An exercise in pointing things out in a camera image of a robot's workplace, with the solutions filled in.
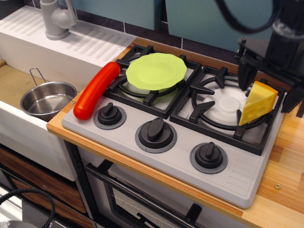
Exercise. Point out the left black burner grate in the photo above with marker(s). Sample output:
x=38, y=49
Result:
x=160, y=102

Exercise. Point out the red toy sausage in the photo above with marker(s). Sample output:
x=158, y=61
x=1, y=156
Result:
x=94, y=90

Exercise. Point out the yellow toy cheese wedge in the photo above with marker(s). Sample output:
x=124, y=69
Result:
x=260, y=101

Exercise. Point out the small steel pot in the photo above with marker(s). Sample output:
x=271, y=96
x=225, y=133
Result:
x=46, y=100

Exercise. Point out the grey toy faucet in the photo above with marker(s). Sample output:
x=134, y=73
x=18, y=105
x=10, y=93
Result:
x=57, y=21

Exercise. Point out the right black burner grate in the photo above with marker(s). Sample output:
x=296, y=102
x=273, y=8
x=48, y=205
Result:
x=251, y=137

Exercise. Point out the white right burner disc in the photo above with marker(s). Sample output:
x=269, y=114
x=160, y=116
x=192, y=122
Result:
x=227, y=101

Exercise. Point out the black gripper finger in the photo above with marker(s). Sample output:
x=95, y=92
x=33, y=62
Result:
x=296, y=92
x=246, y=73

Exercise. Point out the oven door with black handle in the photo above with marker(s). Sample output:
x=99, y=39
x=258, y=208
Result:
x=140, y=211

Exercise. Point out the black burner grate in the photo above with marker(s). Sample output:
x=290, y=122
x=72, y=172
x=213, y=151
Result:
x=160, y=102
x=251, y=137

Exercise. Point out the light green plastic plate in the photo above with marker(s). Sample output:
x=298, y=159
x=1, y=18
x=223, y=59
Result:
x=156, y=71

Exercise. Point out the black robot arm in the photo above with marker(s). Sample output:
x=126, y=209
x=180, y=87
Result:
x=289, y=25

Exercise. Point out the right black stove knob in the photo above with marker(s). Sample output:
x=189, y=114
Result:
x=208, y=158

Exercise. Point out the wooden drawer fronts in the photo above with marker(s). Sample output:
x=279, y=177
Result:
x=24, y=173

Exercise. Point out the white toy sink unit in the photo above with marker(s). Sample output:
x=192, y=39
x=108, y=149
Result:
x=25, y=51

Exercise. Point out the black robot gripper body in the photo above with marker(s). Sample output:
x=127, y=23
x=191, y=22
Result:
x=275, y=52

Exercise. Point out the left black stove knob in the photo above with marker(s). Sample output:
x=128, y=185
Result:
x=109, y=117

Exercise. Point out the middle black stove knob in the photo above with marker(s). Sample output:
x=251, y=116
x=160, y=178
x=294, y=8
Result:
x=156, y=136

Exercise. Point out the grey toy stove top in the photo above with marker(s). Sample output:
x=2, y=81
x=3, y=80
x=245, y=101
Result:
x=237, y=183

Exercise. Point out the black stove knob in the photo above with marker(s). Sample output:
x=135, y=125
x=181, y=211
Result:
x=156, y=136
x=109, y=117
x=208, y=158

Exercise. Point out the teal wall cabinet left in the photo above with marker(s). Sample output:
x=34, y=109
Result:
x=142, y=13

